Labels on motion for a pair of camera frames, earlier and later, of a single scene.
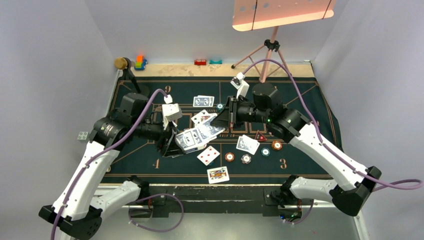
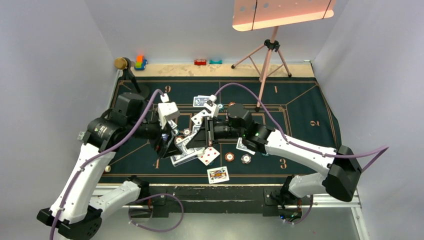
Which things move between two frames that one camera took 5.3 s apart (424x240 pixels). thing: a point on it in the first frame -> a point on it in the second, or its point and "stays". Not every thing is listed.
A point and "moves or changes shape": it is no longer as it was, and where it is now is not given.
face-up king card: (218, 174) stays
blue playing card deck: (197, 138) moves or changes shape
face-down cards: (203, 101) stays
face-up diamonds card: (208, 155) stays
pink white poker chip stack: (246, 158) stays
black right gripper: (229, 117) -> (200, 139)
